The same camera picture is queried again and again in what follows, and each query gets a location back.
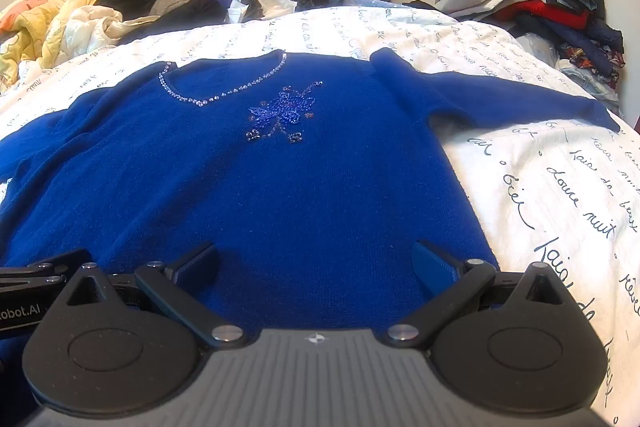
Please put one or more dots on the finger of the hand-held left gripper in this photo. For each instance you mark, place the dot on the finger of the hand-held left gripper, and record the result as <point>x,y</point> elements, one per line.
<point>35,283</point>
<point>60,261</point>

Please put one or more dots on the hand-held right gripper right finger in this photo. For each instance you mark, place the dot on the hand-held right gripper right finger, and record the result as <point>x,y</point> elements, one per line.
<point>434,266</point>

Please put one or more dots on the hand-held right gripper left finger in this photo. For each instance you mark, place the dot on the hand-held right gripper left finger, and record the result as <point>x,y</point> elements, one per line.
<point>199,263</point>

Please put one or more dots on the blue beaded sweater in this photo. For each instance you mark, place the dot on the blue beaded sweater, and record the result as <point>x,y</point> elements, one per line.
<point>300,187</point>

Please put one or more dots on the white script-printed bed sheet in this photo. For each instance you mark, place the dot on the white script-printed bed sheet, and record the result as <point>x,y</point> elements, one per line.
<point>550,187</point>

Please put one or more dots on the cream satin cloth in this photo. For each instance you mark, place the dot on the cream satin cloth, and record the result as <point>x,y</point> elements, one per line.
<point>95,24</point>

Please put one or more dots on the yellow printed quilt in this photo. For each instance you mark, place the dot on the yellow printed quilt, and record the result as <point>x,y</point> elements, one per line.
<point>45,22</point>

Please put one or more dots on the dark navy garment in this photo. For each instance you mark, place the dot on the dark navy garment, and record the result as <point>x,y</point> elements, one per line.
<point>195,14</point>

